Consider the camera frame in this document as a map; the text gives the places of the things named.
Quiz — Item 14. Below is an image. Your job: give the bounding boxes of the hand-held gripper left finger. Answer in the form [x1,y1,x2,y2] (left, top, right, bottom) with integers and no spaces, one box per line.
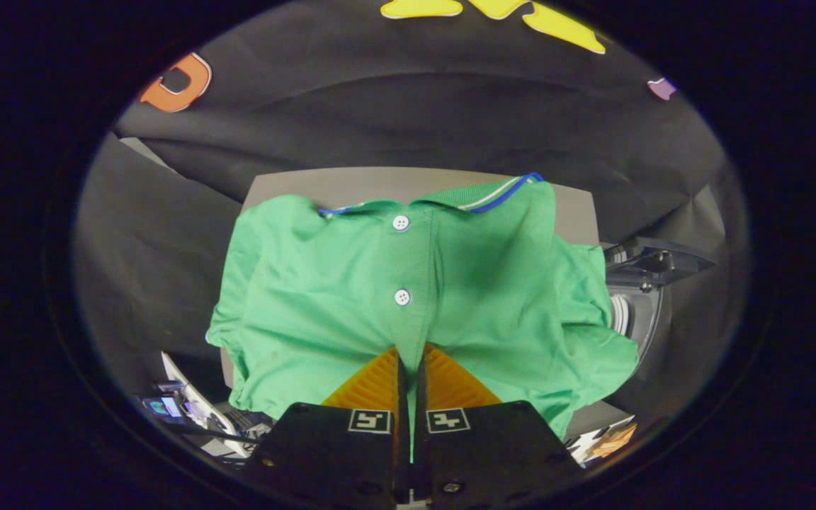
[249,346,409,505]

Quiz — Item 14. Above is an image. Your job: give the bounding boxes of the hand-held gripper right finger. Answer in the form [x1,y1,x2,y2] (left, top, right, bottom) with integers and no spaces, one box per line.
[414,344,582,507]

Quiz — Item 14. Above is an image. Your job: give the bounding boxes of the green polo shirt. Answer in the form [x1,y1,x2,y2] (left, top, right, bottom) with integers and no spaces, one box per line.
[206,172,639,461]

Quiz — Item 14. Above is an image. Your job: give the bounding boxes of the dark washing machine lid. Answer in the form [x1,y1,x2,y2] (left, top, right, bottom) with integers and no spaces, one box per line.
[603,237,717,288]

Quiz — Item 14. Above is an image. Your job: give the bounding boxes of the grey box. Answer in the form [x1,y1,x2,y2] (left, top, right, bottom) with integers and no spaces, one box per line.
[565,400,630,436]

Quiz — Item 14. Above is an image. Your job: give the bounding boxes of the white orange printed item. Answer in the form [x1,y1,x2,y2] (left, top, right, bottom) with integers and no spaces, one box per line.
[567,418,639,465]

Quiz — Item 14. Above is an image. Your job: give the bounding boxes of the white board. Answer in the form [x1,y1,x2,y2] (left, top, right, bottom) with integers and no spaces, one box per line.
[160,352,253,458]

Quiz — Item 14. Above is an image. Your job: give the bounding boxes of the small lit screen device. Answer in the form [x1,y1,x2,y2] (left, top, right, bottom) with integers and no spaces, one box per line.
[142,393,186,422]

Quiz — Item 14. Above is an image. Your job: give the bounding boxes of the light grey stand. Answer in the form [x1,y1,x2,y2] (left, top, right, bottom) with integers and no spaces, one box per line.
[220,166,601,389]

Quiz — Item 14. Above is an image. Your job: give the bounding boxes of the black backdrop cloth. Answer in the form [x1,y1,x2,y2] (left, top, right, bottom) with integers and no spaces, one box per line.
[72,0,742,426]

